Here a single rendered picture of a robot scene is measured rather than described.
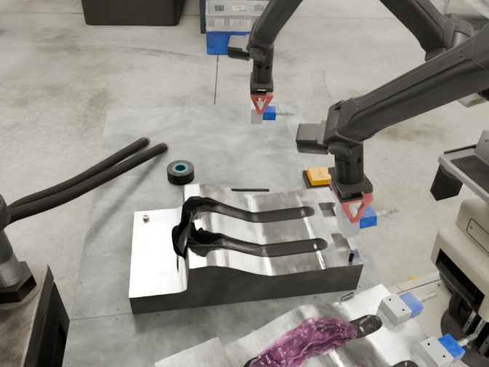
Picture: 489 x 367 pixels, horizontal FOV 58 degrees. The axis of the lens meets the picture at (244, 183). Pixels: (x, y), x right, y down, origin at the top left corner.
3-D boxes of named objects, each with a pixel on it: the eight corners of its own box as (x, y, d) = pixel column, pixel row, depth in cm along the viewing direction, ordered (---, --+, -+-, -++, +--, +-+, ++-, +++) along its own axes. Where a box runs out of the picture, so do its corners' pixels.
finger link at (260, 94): (249, 117, 131) (250, 89, 125) (248, 105, 137) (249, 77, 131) (271, 118, 131) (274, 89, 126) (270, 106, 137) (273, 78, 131)
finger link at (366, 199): (342, 232, 92) (340, 195, 87) (332, 212, 98) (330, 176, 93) (374, 226, 92) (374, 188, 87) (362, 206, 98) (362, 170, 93)
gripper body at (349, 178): (342, 201, 87) (340, 169, 83) (327, 175, 96) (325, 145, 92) (374, 194, 87) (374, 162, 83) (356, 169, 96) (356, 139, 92)
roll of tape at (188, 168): (164, 183, 129) (162, 174, 126) (172, 167, 135) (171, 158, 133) (190, 187, 128) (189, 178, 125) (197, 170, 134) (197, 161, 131)
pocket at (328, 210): (332, 212, 113) (335, 201, 111) (339, 226, 109) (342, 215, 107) (316, 213, 112) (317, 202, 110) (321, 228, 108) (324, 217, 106)
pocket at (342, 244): (346, 243, 105) (349, 231, 102) (354, 260, 101) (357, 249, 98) (328, 245, 104) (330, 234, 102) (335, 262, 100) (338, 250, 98)
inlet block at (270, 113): (291, 117, 140) (293, 102, 136) (292, 125, 136) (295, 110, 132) (249, 116, 139) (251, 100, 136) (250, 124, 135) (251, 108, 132)
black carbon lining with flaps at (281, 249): (311, 210, 111) (316, 180, 105) (330, 258, 99) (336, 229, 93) (171, 222, 106) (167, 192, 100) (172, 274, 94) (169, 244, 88)
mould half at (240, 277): (324, 212, 121) (331, 173, 112) (356, 290, 101) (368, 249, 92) (137, 229, 114) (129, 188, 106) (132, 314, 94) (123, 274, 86)
